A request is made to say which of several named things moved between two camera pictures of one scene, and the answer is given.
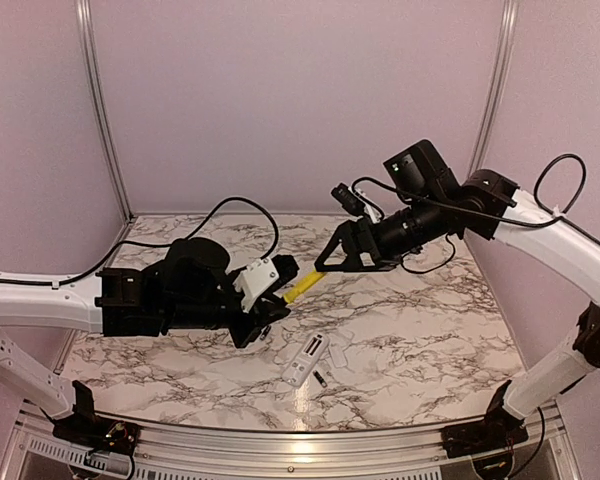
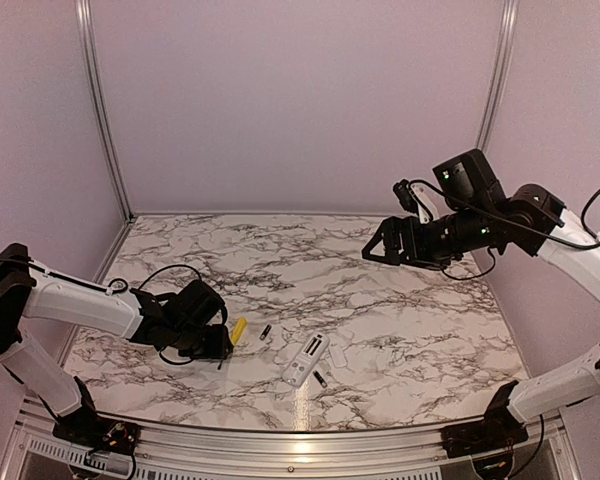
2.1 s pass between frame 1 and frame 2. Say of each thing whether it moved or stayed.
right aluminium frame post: stayed
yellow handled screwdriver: moved
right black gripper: moved
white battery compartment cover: stayed
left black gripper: moved
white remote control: stayed
